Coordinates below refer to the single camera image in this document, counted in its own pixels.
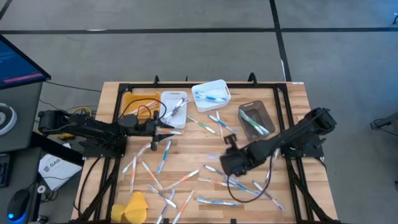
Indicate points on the narrow white plastic bin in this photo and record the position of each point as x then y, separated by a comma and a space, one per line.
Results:
180, 123

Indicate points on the black frame clamp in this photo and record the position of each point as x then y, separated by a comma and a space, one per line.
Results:
156, 80
252, 78

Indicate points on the white round device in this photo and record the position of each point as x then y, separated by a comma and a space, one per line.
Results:
6, 119

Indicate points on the purple toothbrush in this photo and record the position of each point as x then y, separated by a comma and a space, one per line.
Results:
178, 105
164, 208
214, 155
271, 168
162, 196
211, 168
186, 102
269, 196

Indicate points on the black keyboard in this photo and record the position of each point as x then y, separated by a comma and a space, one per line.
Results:
4, 171

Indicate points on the yellow folded cloth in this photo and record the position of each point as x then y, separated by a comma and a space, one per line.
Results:
133, 208

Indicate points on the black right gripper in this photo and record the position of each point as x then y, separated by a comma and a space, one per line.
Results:
236, 160

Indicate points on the black computer mouse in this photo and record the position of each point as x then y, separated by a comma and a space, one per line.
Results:
18, 205

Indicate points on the computer monitor with blue screen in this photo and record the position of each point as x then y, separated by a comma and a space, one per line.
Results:
15, 65

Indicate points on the brown plastic bin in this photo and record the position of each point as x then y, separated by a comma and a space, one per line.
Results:
245, 107

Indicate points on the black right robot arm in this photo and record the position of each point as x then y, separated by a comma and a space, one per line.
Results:
295, 133

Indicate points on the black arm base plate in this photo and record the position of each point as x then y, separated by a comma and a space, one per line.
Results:
289, 153
93, 151

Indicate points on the white box on floor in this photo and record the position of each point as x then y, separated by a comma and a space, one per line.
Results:
59, 171

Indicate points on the yellow plastic bin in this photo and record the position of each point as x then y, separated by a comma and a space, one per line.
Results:
129, 105

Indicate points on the black desk support beam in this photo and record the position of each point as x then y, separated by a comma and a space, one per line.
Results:
56, 149

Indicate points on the small white roll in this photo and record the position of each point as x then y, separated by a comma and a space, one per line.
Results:
42, 188

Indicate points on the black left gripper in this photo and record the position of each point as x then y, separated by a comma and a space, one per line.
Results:
153, 127

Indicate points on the grey desk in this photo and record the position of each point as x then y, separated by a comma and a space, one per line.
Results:
25, 118

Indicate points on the wide white plastic bin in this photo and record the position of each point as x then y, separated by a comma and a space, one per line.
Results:
211, 107

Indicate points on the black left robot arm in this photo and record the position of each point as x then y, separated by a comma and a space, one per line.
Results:
90, 127

